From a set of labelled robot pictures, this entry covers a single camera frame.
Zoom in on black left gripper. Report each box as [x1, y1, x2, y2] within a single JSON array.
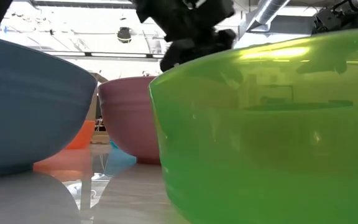
[[134, 0, 237, 73]]

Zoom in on large pink bowl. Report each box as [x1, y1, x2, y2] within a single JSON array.
[[97, 76, 162, 166]]

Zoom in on small green translucent bowl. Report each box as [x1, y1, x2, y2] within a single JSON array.
[[148, 27, 358, 224]]

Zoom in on small orange bowl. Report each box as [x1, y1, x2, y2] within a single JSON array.
[[65, 120, 96, 151]]

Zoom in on large blue bowl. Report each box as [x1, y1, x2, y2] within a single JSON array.
[[0, 33, 99, 179]]

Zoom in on black ceiling-mounted device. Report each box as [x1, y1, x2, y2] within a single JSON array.
[[117, 27, 132, 44]]

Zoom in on long linear ceiling light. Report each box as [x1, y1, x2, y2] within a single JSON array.
[[42, 50, 166, 60]]

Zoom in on grey rectangular air duct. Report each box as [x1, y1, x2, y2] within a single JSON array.
[[273, 14, 316, 35]]

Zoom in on silver round ventilation duct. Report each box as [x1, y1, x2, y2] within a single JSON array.
[[237, 0, 292, 32]]

